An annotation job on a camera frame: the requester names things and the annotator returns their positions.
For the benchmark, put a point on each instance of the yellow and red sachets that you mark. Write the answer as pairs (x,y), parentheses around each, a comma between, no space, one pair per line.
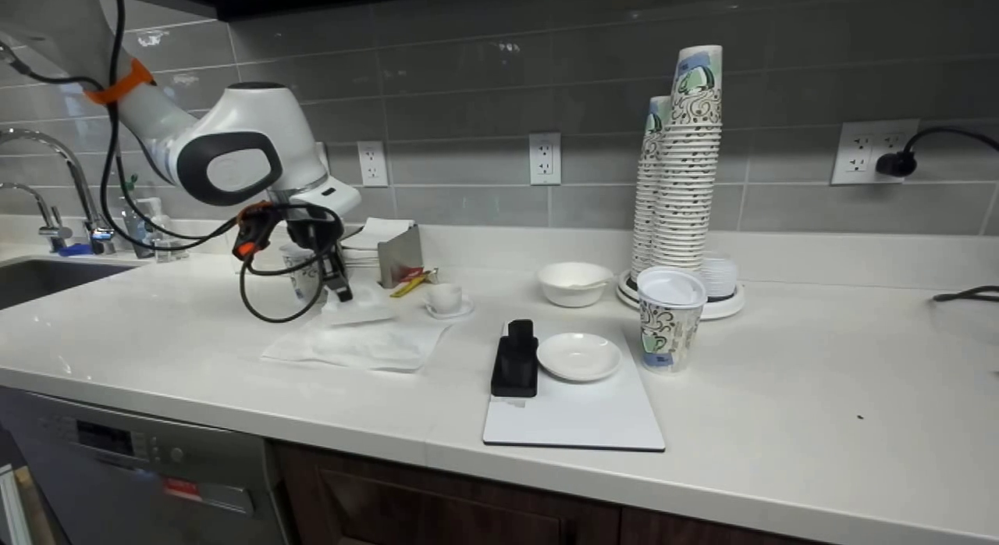
(414,280)

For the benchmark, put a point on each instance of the black plastic holder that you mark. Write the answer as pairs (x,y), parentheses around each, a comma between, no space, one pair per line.
(514,361)

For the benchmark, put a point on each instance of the round white tray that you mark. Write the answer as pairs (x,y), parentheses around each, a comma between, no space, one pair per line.
(722,304)

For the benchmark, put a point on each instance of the white plate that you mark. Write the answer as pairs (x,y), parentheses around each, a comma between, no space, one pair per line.
(579,356)

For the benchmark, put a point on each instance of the large chrome tap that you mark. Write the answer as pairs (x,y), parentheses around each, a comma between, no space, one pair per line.
(74,166)

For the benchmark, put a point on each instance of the steel sink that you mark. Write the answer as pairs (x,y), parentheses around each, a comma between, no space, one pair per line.
(47,278)

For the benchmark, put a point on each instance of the tall stack of paper cups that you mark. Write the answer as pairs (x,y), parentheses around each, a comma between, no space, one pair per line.
(687,178)

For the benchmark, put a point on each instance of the small white cup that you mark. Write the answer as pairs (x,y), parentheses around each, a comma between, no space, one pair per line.
(445,297)

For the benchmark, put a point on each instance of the stack of white napkins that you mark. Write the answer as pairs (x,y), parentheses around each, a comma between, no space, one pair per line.
(375,236)

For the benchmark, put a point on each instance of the short stack of paper cups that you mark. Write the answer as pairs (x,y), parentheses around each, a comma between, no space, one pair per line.
(646,201)

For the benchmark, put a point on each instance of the stack of white lids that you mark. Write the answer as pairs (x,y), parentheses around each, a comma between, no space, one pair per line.
(718,276)

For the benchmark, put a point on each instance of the white paper napkin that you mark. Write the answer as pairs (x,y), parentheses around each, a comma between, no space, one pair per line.
(360,307)

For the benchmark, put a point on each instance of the blue sponge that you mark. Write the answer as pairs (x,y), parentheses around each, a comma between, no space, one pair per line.
(74,250)

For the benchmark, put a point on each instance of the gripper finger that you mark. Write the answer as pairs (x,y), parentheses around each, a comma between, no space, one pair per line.
(342,283)
(325,270)

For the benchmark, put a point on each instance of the soap dispenser bottle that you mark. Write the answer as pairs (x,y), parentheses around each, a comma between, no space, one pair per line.
(137,221)

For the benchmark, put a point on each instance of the small white saucer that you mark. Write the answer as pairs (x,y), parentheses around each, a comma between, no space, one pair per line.
(462,311)

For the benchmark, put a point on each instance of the steel dishwasher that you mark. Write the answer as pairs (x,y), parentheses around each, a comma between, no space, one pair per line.
(140,475)

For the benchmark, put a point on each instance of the metal napkin holder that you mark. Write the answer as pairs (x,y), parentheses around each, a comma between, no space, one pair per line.
(399,256)

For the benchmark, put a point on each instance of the white flat board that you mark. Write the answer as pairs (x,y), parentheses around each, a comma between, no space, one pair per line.
(577,416)

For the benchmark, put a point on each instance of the clear small bottle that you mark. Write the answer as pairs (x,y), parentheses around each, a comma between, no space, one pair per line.
(165,236)

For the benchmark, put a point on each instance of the wide white wall socket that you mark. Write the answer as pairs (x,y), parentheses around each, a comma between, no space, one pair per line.
(862,151)

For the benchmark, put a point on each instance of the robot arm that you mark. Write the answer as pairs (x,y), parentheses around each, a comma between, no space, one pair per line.
(234,158)

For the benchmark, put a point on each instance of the white bowl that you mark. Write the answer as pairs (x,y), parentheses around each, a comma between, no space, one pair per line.
(574,284)

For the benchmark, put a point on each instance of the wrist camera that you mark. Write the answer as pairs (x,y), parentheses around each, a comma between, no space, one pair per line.
(253,229)

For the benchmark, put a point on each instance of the small chrome tap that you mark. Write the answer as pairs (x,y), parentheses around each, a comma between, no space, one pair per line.
(47,213)

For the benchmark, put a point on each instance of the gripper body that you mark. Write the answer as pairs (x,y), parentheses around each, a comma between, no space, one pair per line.
(311,231)

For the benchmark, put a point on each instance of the dark wood cabinet door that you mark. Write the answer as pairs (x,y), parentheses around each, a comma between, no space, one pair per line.
(437,506)

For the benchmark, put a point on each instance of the spread white paper napkins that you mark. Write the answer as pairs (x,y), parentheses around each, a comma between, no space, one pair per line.
(367,346)

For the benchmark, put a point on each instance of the patterned paper cup with lid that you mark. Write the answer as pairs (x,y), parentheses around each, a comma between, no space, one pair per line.
(668,326)

